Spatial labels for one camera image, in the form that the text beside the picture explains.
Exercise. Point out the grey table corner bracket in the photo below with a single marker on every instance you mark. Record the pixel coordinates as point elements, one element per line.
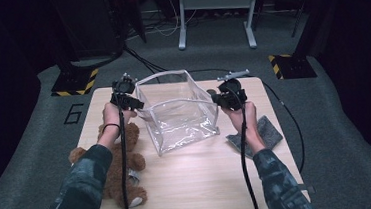
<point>310,189</point>

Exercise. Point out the grey cloth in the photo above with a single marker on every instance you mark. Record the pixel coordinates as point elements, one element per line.
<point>271,131</point>

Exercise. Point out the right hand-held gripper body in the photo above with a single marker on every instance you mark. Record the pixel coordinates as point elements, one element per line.
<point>233,95</point>

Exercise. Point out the clear plastic bag white trim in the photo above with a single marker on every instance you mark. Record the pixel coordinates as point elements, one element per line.
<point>181,125</point>

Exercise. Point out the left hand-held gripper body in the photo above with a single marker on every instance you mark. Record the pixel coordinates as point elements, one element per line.
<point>123,87</point>

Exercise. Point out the black cabinet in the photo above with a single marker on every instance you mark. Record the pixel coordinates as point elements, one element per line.
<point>90,25</point>

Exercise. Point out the dark round table grommet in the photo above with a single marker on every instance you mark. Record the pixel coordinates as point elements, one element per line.
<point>210,91</point>

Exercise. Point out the black wristband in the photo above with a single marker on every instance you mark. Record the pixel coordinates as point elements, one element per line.
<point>110,125</point>

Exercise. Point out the white metal stand frame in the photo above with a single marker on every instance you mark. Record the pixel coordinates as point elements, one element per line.
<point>215,1</point>

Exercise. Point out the brown teddy bear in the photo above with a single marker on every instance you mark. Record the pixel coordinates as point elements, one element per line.
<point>113,187</point>

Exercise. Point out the person's right hand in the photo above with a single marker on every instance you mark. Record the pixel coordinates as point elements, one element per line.
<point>251,122</point>

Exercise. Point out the black base with hazard stripes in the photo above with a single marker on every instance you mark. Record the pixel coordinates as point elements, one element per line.
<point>294,67</point>
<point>71,83</point>

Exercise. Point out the person's left hand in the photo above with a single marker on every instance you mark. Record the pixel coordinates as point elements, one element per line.
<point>112,115</point>

